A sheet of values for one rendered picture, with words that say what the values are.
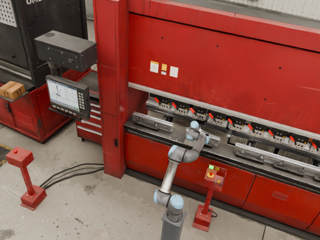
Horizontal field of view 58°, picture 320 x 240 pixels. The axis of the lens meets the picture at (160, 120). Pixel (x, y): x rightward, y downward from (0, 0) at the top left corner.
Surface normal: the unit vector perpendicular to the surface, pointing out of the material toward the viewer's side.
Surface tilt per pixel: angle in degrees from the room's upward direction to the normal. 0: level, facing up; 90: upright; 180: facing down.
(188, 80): 90
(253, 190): 90
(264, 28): 90
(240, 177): 90
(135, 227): 0
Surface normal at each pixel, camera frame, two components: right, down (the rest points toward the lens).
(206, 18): -0.36, 0.56
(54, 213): 0.07, -0.78
